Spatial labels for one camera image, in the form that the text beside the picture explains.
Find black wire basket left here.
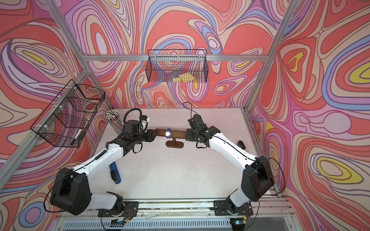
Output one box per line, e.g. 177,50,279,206
30,80,106,148

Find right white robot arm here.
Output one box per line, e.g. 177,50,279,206
186,114,275,212

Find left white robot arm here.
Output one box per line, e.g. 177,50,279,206
47,108,158,217

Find yellow paper in basket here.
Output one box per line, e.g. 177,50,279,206
172,72,195,82

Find brown wooden watch stand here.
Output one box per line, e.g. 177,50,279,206
155,129,186,149

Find black wire basket back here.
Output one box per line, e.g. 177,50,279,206
145,49,209,83

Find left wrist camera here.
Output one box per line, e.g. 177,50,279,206
140,115,150,131

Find blue stapler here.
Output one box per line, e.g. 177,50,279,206
109,162,121,184

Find black wire basket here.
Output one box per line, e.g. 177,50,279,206
145,49,209,83
30,80,106,148

